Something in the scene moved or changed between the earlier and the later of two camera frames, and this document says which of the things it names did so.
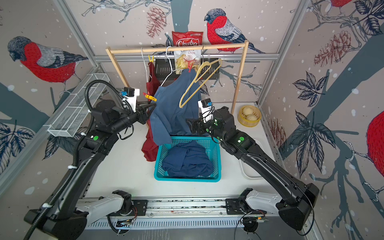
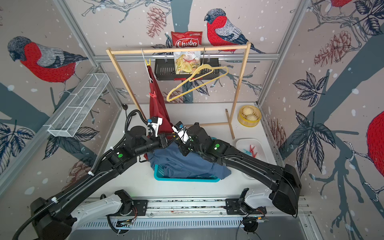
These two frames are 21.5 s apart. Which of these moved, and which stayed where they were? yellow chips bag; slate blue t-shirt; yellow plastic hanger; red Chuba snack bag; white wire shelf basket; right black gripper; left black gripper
Moved: left black gripper; right black gripper; yellow plastic hanger; slate blue t-shirt
Stayed: white wire shelf basket; yellow chips bag; red Chuba snack bag
